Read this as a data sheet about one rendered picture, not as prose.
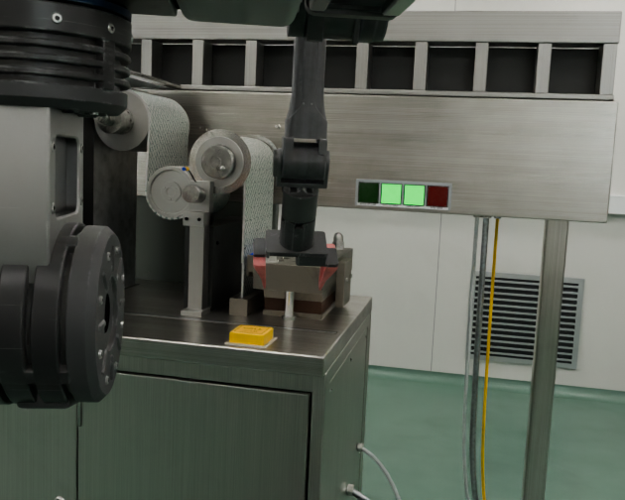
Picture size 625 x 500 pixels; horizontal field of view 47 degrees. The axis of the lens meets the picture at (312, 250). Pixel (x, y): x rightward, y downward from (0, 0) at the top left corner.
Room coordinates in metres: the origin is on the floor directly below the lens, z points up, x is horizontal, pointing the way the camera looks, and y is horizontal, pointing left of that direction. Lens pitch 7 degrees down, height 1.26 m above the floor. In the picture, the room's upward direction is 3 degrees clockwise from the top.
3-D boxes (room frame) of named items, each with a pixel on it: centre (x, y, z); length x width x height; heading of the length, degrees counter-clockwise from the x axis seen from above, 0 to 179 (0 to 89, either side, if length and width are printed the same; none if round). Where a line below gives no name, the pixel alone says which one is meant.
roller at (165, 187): (1.82, 0.31, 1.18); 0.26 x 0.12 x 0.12; 168
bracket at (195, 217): (1.64, 0.26, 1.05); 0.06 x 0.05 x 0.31; 168
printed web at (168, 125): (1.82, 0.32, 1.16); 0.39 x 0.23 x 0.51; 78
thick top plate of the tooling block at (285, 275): (1.79, 0.01, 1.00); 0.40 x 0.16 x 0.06; 168
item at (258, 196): (1.77, 0.14, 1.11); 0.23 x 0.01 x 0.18; 168
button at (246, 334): (1.41, 0.11, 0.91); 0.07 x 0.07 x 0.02; 78
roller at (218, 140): (1.79, 0.19, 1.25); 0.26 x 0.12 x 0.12; 168
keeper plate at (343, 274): (1.79, -0.08, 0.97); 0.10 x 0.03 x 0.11; 168
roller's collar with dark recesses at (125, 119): (1.70, 0.47, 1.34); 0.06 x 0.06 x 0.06; 78
